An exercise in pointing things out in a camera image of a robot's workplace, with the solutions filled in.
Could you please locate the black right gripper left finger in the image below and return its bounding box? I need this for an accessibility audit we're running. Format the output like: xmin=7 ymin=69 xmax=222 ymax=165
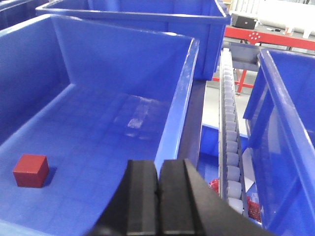
xmin=87 ymin=160 xmax=158 ymax=236

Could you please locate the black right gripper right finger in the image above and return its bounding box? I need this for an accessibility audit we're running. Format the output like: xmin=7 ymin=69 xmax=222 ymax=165
xmin=159 ymin=159 xmax=271 ymax=236

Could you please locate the red cube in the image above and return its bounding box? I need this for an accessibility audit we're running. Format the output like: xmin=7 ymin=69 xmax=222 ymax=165
xmin=13 ymin=154 xmax=49 ymax=188

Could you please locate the blue bin holding cube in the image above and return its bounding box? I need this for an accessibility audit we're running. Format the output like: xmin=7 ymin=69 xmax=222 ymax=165
xmin=0 ymin=14 xmax=199 ymax=236

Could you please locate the roller conveyor track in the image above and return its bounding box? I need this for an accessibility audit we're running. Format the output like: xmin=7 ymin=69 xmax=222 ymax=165
xmin=219 ymin=48 xmax=248 ymax=217

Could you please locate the blue bin at right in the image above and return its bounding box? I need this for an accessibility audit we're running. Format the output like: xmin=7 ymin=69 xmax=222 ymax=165
xmin=244 ymin=49 xmax=315 ymax=236

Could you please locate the blue bin behind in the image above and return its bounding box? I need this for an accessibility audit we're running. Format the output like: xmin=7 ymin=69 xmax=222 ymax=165
xmin=35 ymin=0 xmax=231 ymax=80

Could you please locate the red metal frame table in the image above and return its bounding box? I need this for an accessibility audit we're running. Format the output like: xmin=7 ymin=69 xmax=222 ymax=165
xmin=223 ymin=27 xmax=315 ymax=93

